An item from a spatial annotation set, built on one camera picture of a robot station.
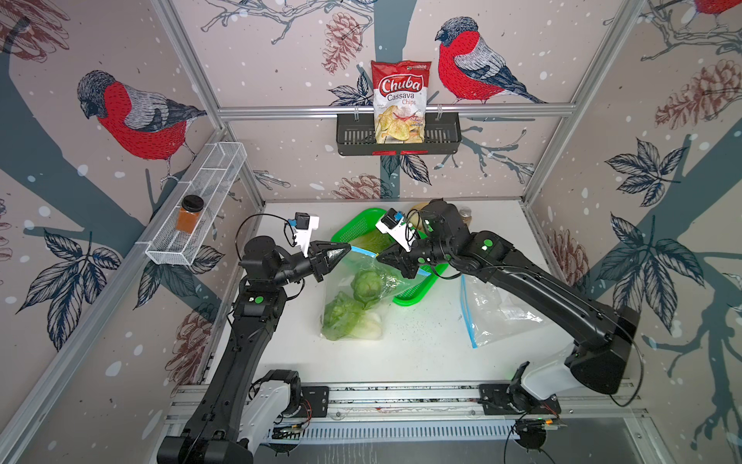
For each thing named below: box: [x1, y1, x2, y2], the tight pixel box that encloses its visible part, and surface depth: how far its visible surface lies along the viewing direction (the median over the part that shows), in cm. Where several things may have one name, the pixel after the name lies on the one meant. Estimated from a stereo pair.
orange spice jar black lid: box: [175, 194, 205, 235], surface depth 67 cm
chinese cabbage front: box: [321, 290, 383, 342], surface depth 77 cm
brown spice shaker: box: [458, 206, 473, 228], surface depth 106 cm
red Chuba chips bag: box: [371, 59, 432, 145], surface depth 87 cm
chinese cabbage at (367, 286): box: [350, 268, 384, 310], surface depth 72 cm
